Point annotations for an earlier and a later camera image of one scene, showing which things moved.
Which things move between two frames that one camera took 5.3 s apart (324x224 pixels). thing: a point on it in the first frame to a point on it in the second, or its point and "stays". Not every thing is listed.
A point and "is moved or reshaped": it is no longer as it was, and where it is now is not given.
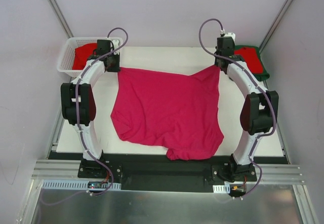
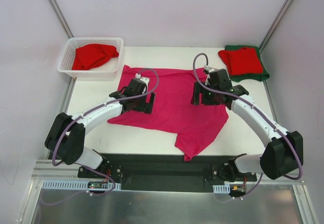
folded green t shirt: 259,76 stays
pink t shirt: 177,112 is moved or reshaped
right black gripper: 220,62 to 202,98
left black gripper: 113,65 to 143,107
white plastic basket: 66,57 stays
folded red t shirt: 249,54 stays
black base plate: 169,172 stays
